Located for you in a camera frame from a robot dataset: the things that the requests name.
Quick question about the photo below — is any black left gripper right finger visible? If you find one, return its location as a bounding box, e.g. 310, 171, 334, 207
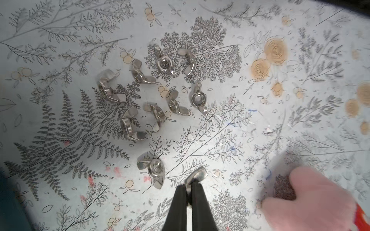
191, 181, 218, 231

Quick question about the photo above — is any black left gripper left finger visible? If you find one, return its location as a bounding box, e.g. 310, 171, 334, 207
162, 184, 188, 231

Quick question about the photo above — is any silver wing nut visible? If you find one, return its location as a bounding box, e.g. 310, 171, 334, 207
152, 44, 175, 75
178, 48, 196, 76
190, 82, 208, 116
167, 89, 190, 116
144, 103, 165, 132
97, 69, 126, 104
120, 107, 145, 141
184, 166, 208, 194
136, 152, 166, 190
131, 59, 156, 84

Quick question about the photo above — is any teal plastic storage box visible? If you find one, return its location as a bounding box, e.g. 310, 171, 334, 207
1, 174, 32, 231

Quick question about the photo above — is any pink plush toy red hat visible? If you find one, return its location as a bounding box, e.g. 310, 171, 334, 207
262, 167, 370, 231

